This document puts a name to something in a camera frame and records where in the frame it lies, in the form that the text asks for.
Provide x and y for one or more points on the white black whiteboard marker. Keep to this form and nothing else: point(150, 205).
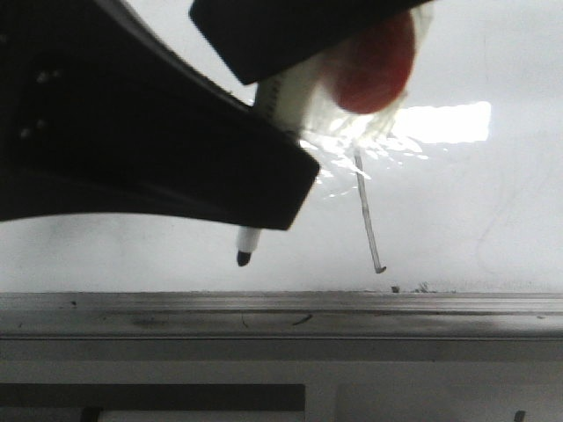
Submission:
point(282, 100)

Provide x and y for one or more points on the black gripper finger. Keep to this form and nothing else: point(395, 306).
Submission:
point(98, 115)
point(258, 39)

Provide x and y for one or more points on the white whiteboard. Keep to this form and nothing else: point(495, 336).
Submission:
point(465, 193)

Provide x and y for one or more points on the clear adhesive tape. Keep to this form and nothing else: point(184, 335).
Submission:
point(327, 122)

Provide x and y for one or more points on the aluminium whiteboard tray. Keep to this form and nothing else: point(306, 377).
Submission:
point(286, 315)

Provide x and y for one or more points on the red round magnet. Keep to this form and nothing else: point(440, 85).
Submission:
point(365, 73)

